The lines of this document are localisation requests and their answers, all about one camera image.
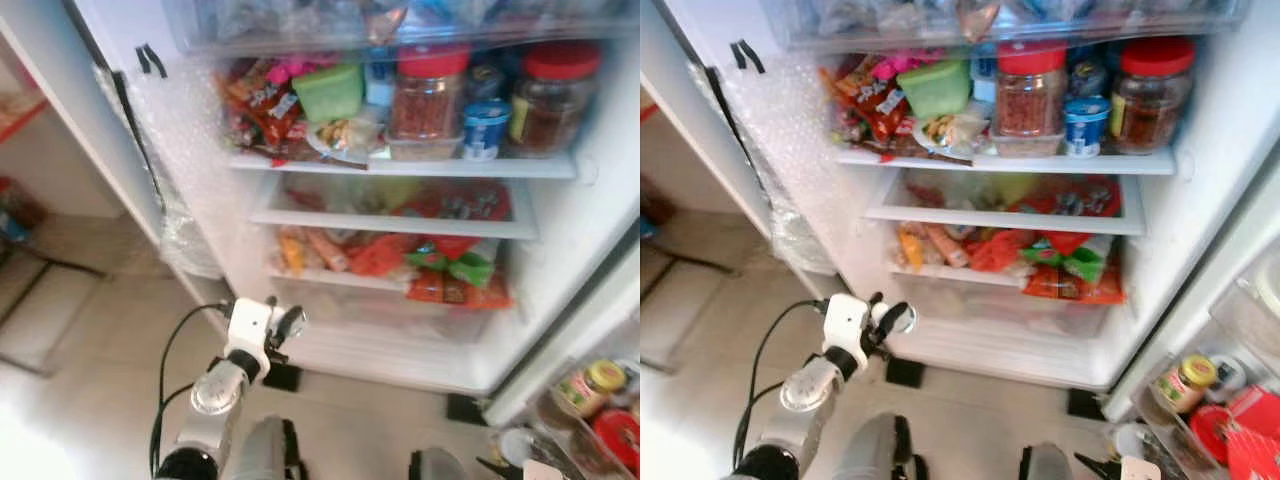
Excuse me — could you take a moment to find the red round lid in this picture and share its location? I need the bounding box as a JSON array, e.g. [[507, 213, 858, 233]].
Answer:
[[590, 408, 641, 476], [1188, 402, 1251, 466]]

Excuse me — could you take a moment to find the wrapped food bowl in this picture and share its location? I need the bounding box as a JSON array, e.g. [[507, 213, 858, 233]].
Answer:
[[910, 110, 991, 161], [305, 115, 386, 166]]

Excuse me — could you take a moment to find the blue white yogurt cup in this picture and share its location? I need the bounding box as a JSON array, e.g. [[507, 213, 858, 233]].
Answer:
[[462, 98, 513, 163], [1062, 95, 1113, 159]]

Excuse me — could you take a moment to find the bubble wrap sheet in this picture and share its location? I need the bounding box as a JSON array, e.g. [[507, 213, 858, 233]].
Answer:
[[690, 55, 841, 276], [95, 60, 236, 283]]

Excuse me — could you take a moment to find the white fridge door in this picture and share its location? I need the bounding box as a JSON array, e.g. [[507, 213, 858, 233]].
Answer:
[[1100, 150, 1280, 480], [480, 225, 641, 480]]

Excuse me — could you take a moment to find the white cupboard side panel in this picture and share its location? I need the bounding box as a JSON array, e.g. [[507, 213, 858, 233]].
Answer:
[[0, 0, 166, 246], [640, 0, 776, 241]]

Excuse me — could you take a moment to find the yellow lid jar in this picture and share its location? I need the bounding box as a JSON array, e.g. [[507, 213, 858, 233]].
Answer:
[[1150, 353, 1219, 416], [548, 358, 629, 421]]

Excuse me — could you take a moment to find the orange red packet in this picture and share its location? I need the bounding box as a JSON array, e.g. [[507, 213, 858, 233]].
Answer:
[[1022, 262, 1126, 306], [405, 265, 516, 311]]

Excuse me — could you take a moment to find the salmon packet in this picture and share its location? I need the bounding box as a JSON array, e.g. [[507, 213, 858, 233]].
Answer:
[[925, 222, 969, 269], [305, 228, 351, 273]]

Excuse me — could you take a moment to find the green plastic container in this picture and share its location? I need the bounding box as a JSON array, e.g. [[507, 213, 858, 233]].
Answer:
[[292, 62, 366, 125], [895, 58, 973, 121]]

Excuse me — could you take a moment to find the plain red packet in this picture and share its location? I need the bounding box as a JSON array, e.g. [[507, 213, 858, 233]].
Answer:
[[345, 232, 421, 279], [965, 228, 1041, 273]]

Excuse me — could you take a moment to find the black clip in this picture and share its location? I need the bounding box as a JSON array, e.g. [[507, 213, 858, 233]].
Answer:
[[135, 42, 169, 79], [728, 38, 766, 75]]

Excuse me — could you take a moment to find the white fridge shelf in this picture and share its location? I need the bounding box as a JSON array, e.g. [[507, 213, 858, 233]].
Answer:
[[228, 150, 581, 181], [835, 148, 1179, 177]]

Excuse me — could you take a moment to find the green packet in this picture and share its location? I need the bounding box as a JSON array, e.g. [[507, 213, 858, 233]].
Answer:
[[1022, 234, 1116, 283], [405, 238, 499, 289]]

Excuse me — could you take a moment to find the large red lid jar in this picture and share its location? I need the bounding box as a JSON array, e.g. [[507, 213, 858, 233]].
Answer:
[[1108, 36, 1197, 156], [508, 40, 603, 159]]

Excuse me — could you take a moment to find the white round cup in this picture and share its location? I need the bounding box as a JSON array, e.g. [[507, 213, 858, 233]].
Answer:
[[497, 427, 546, 469], [1110, 422, 1151, 461]]

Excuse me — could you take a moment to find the black fridge foot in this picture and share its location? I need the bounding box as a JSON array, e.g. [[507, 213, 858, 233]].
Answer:
[[1067, 388, 1109, 421], [885, 357, 926, 389], [262, 362, 303, 393], [445, 393, 491, 426]]

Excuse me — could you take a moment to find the blue white carton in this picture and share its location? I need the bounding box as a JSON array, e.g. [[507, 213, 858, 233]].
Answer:
[[968, 45, 1001, 103], [362, 50, 398, 109]]

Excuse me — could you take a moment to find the red flat packet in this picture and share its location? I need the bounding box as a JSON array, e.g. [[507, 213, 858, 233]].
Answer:
[[1225, 385, 1280, 480]]

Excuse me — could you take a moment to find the red snack packet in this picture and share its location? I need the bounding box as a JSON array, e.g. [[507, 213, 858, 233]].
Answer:
[[225, 58, 306, 161], [825, 55, 911, 156]]

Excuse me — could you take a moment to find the pink packet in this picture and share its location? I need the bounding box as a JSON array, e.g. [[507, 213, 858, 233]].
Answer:
[[868, 50, 941, 81], [262, 55, 341, 86]]

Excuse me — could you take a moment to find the red lid glass jar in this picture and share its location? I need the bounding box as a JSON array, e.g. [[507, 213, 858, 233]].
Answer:
[[990, 40, 1069, 158], [388, 45, 471, 161]]

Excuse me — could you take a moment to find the grey floor mat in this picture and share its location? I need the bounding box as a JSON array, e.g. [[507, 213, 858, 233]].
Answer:
[[0, 250, 106, 379], [640, 245, 736, 376]]

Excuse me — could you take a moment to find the tall fridge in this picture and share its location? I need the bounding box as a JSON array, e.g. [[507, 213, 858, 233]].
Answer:
[[62, 0, 641, 399], [660, 0, 1280, 393]]

